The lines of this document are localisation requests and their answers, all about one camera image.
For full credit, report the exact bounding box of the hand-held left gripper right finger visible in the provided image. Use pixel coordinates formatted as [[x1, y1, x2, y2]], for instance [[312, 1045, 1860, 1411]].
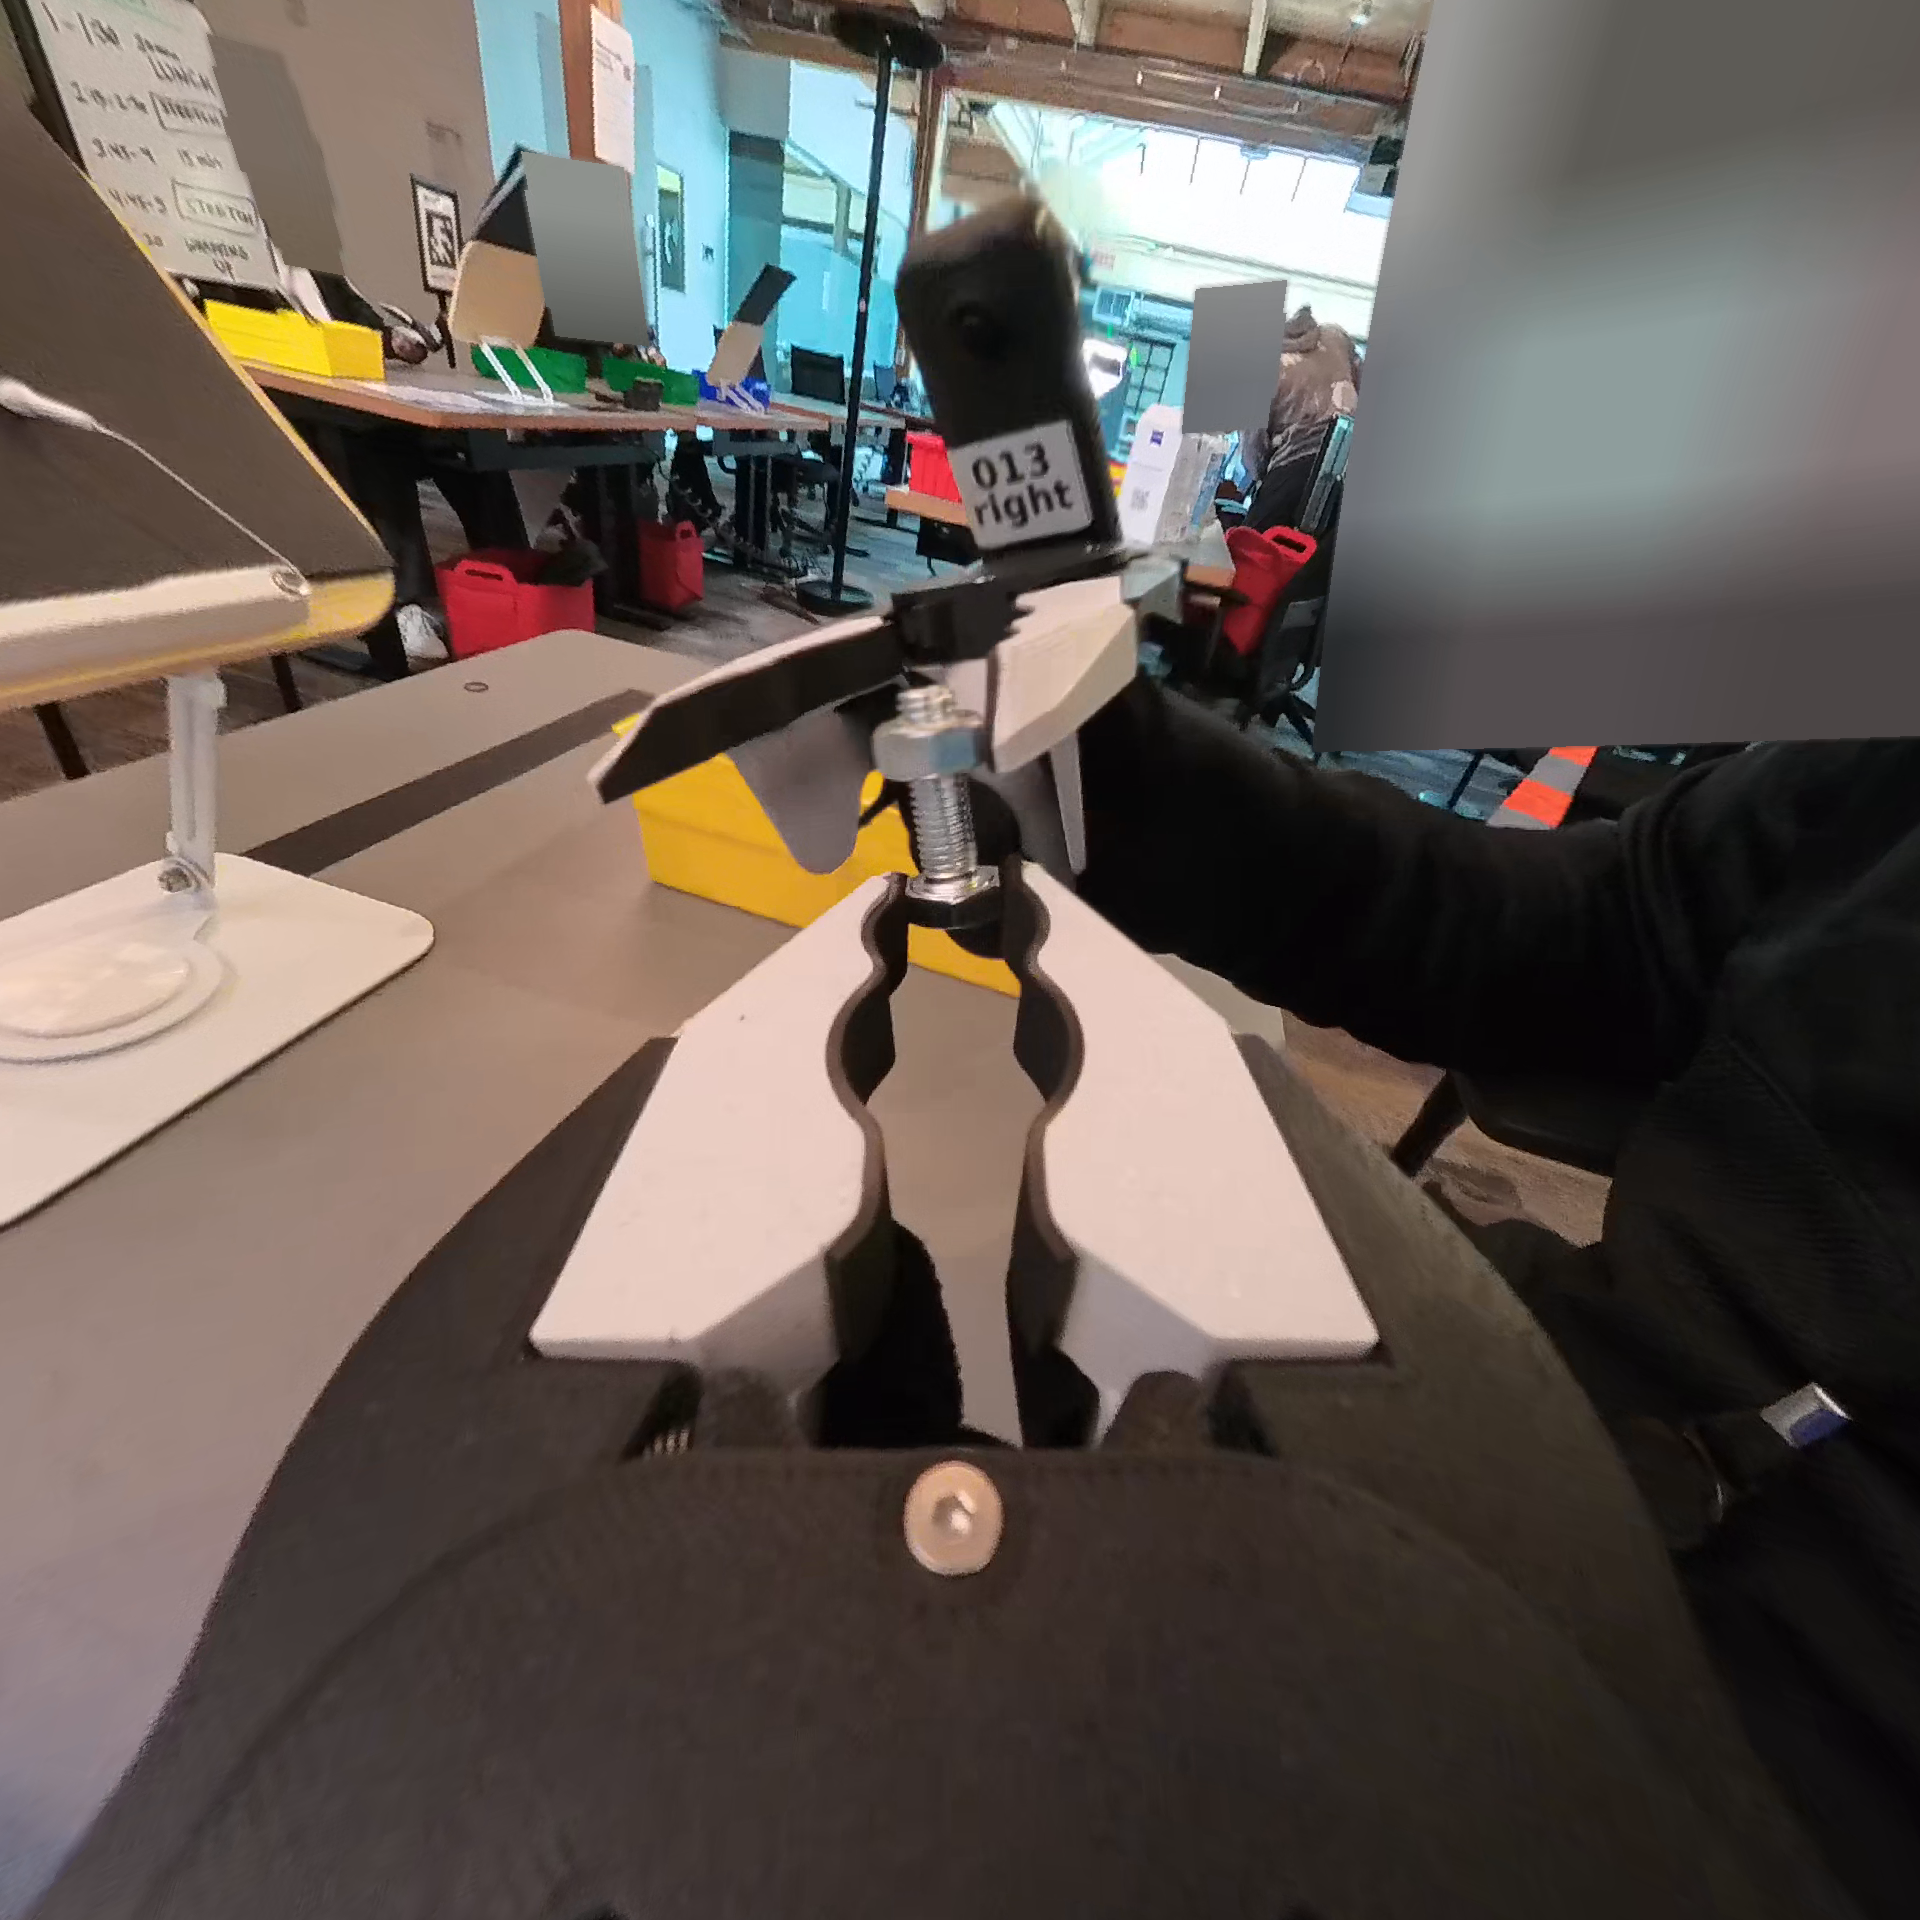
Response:
[[998, 862, 1382, 1448]]

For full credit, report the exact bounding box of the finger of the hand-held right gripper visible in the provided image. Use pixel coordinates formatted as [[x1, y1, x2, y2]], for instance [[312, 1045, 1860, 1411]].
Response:
[[983, 590, 1146, 880], [585, 600, 919, 807]]

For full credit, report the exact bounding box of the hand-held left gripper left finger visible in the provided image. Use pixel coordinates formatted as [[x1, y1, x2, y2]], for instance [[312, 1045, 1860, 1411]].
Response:
[[529, 875, 923, 1425]]

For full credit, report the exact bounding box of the yellow storage bin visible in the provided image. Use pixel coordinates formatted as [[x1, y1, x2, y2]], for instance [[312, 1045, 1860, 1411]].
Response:
[[628, 747, 1026, 1001]]

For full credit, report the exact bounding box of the steel hex nut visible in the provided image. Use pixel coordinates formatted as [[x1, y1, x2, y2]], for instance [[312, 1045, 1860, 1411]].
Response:
[[868, 711, 985, 784]]

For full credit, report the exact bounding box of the steel hex bolt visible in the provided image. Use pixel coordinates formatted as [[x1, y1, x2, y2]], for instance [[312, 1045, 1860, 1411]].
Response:
[[899, 684, 1003, 905]]

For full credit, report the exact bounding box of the person's right forearm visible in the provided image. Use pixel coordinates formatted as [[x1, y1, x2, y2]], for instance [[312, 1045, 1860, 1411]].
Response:
[[1222, 720, 1749, 1088]]

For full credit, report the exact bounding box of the person's right hand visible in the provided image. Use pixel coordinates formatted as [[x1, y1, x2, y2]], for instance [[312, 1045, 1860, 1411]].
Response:
[[896, 668, 1252, 992]]

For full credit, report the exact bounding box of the black pole stand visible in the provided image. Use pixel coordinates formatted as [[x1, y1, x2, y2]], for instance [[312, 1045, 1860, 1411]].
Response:
[[795, 11, 950, 618]]

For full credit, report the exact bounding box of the white carton box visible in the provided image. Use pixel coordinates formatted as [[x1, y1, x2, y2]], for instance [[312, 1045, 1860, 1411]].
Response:
[[1122, 404, 1190, 545]]

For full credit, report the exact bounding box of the black office chair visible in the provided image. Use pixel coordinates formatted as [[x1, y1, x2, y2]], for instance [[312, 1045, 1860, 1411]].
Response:
[[1199, 525, 1332, 725]]

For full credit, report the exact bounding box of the white folding stand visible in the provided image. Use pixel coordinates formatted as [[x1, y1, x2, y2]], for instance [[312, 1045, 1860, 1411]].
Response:
[[0, 674, 436, 1222]]

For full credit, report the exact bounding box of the orange traffic cone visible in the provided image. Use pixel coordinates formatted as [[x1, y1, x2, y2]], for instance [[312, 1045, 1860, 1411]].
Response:
[[1486, 747, 1599, 832]]

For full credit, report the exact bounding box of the wooden pillar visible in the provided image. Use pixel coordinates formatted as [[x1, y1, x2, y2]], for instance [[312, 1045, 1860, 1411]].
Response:
[[556, 0, 603, 162]]

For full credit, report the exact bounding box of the small yellow bin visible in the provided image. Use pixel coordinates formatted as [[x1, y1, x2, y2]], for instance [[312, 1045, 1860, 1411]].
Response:
[[203, 300, 386, 380]]

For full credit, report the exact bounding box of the whiteboard with handwriting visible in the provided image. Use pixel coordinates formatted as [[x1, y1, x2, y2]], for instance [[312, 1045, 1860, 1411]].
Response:
[[28, 0, 282, 291]]

